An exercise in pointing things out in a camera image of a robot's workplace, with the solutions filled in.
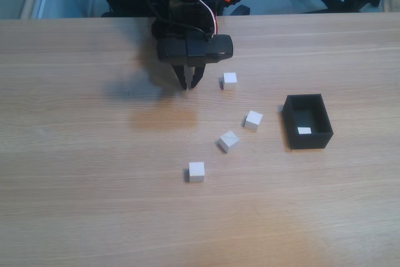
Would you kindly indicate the white cube block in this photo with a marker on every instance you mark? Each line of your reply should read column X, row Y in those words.
column 229, row 80
column 229, row 141
column 196, row 172
column 253, row 120
column 304, row 130

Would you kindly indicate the black open box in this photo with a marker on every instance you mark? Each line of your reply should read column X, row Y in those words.
column 307, row 142

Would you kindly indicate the black oval camera box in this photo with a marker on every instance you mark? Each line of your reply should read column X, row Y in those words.
column 200, row 48

